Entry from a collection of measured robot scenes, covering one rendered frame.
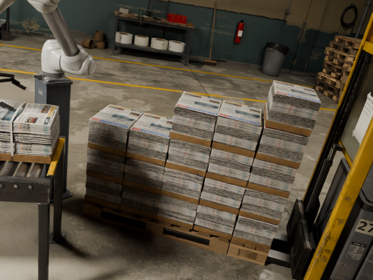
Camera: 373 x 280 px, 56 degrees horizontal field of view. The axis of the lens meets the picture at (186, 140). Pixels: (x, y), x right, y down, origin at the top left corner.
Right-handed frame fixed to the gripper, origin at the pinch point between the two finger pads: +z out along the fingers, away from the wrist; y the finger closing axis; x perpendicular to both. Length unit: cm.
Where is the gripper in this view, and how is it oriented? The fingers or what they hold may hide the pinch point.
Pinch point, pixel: (17, 98)
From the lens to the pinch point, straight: 204.1
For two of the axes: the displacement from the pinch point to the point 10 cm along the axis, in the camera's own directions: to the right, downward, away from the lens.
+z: 7.9, 4.8, 3.8
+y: -6.0, 7.6, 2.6
